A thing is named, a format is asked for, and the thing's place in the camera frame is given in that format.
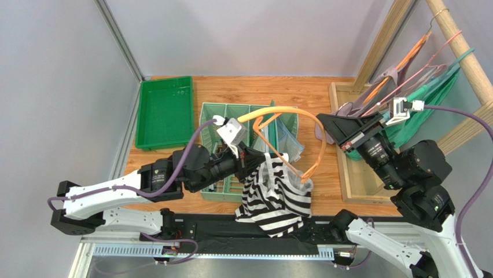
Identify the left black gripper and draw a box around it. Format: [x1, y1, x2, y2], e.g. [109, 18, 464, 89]
[189, 140, 268, 193]

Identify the orange clothes hanger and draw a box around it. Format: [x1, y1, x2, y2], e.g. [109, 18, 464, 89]
[237, 106, 328, 184]

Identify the black white striped tank top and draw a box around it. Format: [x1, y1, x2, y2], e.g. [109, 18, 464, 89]
[235, 153, 314, 237]

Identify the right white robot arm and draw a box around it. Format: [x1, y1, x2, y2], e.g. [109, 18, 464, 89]
[318, 113, 491, 277]

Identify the mauve tank top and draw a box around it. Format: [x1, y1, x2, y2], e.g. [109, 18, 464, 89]
[315, 64, 405, 145]

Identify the green tank top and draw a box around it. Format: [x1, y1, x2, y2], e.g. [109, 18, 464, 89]
[334, 64, 461, 149]

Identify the mint green file organizer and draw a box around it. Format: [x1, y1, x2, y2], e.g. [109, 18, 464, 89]
[199, 100, 300, 203]

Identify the clear zip pouch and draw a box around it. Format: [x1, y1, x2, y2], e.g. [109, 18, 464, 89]
[275, 114, 304, 163]

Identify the wooden clothes rack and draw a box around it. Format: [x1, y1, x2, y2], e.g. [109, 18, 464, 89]
[328, 1, 492, 205]

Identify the green plastic tray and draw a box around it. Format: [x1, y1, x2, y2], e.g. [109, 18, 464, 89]
[135, 76, 196, 151]

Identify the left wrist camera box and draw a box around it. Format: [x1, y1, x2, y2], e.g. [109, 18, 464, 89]
[213, 115, 247, 158]

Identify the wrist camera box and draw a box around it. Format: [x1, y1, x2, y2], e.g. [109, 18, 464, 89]
[385, 97, 425, 126]
[213, 115, 247, 158]

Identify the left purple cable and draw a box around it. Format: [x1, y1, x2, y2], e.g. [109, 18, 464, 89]
[47, 115, 224, 212]

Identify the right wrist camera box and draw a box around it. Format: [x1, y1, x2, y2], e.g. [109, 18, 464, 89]
[385, 97, 425, 126]

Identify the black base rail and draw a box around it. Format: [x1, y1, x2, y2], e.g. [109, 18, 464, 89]
[87, 213, 424, 270]

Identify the aluminium frame post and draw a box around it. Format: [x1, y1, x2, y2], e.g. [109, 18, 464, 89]
[94, 0, 145, 82]

